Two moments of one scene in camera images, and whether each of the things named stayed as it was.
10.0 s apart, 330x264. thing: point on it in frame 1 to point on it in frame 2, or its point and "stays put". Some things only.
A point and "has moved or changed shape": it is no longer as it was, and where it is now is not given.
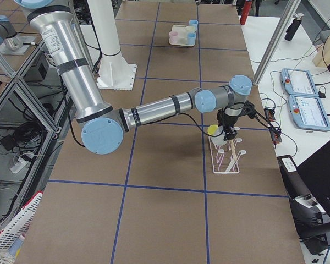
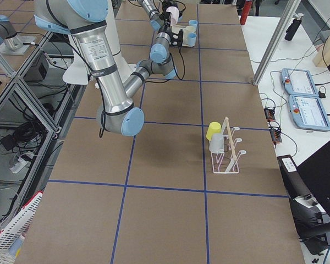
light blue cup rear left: (194, 23) stays put
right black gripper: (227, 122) to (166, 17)
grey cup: (218, 138) has moved or changed shape
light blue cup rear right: (191, 38) stays put
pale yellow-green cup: (190, 28) stays put
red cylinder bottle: (248, 5) stays put
